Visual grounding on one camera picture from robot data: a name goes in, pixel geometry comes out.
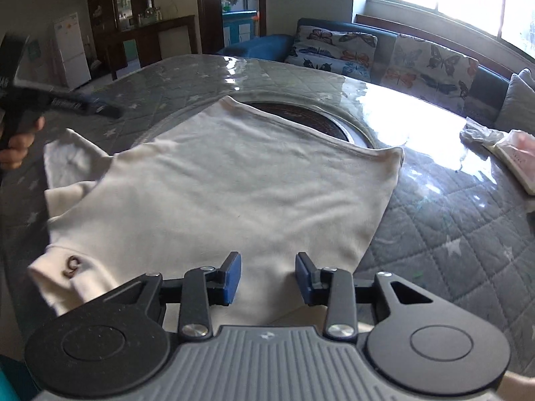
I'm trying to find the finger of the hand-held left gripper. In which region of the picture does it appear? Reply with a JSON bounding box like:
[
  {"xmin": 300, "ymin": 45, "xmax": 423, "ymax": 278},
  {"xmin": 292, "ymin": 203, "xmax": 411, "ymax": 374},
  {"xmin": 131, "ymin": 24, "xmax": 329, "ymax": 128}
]
[{"xmin": 49, "ymin": 87, "xmax": 125, "ymax": 120}]

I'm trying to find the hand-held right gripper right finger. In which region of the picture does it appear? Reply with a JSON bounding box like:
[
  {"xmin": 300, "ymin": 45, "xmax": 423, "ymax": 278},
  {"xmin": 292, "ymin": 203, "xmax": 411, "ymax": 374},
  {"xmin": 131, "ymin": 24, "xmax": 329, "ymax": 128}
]
[{"xmin": 295, "ymin": 252, "xmax": 436, "ymax": 340}]

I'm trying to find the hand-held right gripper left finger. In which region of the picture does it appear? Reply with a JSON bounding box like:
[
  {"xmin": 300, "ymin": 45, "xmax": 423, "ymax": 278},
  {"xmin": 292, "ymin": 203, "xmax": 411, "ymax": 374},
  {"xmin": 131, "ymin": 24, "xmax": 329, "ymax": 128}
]
[{"xmin": 100, "ymin": 252, "xmax": 242, "ymax": 340}]

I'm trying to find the cream shirt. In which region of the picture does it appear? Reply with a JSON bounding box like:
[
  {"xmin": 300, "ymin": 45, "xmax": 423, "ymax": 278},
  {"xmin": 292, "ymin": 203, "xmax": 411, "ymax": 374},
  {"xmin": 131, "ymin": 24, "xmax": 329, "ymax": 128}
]
[{"xmin": 27, "ymin": 95, "xmax": 406, "ymax": 327}]

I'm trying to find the person's left hand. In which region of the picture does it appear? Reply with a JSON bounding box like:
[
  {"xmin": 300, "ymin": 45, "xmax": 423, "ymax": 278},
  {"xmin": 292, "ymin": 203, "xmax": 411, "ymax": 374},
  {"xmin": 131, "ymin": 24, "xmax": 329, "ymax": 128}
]
[{"xmin": 0, "ymin": 116, "xmax": 46, "ymax": 171}]

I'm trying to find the white refrigerator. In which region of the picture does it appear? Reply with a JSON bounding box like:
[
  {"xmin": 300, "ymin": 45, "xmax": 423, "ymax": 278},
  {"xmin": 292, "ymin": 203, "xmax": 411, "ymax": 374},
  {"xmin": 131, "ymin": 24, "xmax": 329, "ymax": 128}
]
[{"xmin": 52, "ymin": 12, "xmax": 92, "ymax": 90}]

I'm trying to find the dark wooden display cabinet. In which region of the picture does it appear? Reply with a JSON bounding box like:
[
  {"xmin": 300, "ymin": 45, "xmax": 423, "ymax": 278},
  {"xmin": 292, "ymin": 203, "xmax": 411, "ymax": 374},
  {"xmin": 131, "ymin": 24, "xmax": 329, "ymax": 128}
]
[{"xmin": 85, "ymin": 0, "xmax": 197, "ymax": 81}]

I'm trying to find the white board panel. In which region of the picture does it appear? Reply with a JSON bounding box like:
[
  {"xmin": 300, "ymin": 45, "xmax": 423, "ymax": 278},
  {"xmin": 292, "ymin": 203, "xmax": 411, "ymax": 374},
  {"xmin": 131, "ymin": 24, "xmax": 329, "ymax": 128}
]
[{"xmin": 158, "ymin": 25, "xmax": 190, "ymax": 58}]

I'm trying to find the black round induction cooktop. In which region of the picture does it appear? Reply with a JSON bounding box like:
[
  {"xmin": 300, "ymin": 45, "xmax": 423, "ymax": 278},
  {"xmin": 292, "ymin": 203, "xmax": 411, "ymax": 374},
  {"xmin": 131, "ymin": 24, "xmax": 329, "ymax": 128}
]
[{"xmin": 239, "ymin": 101, "xmax": 376, "ymax": 149}]

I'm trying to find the blue kitchen cabinet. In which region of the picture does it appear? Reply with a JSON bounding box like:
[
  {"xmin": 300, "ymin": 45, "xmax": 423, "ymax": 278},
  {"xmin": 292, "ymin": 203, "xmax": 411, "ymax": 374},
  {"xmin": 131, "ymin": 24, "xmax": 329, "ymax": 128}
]
[{"xmin": 222, "ymin": 10, "xmax": 260, "ymax": 47}]

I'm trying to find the blue sofa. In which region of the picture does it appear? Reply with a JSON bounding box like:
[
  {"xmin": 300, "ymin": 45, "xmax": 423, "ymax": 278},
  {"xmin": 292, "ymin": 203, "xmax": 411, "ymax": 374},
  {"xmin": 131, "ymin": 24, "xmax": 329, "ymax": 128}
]
[{"xmin": 216, "ymin": 17, "xmax": 535, "ymax": 133}]

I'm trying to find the crumpled white plastic bag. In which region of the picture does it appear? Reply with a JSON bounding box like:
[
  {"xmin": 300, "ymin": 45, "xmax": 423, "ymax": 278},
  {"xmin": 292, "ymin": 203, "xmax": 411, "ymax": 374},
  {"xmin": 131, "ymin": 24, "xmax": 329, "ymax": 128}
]
[{"xmin": 459, "ymin": 117, "xmax": 509, "ymax": 147}]

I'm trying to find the butterfly print cushion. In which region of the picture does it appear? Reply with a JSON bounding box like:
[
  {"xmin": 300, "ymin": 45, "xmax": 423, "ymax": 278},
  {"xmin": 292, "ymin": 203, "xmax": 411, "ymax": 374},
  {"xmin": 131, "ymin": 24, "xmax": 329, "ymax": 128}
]
[
  {"xmin": 285, "ymin": 25, "xmax": 379, "ymax": 77},
  {"xmin": 381, "ymin": 33, "xmax": 480, "ymax": 112}
]

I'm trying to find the grey pillow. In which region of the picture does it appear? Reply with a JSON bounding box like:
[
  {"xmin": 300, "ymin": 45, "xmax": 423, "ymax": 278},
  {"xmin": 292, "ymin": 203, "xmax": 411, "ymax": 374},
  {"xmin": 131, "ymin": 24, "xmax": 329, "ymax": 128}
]
[{"xmin": 495, "ymin": 69, "xmax": 535, "ymax": 135}]

